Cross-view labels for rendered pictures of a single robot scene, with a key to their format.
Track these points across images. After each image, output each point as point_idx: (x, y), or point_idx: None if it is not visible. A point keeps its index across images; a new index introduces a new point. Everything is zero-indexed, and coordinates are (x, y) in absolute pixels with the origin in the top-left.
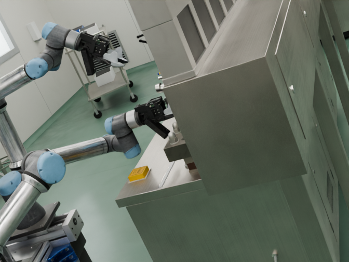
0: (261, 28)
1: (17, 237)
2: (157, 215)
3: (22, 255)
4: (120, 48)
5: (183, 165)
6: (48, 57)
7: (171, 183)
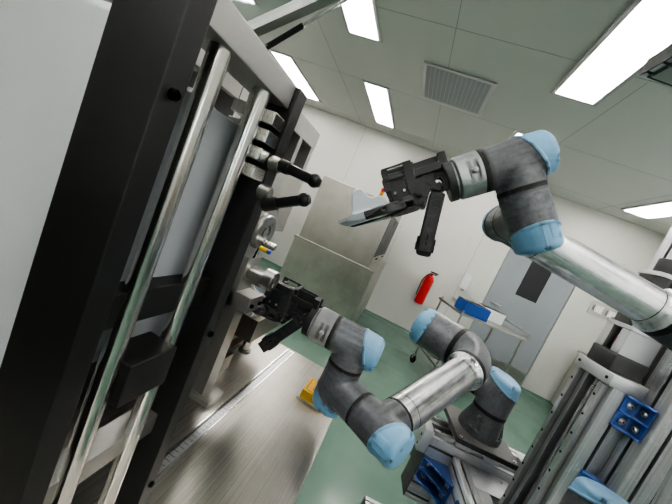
0: None
1: None
2: None
3: None
4: (356, 192)
5: (250, 359)
6: (495, 209)
7: (277, 345)
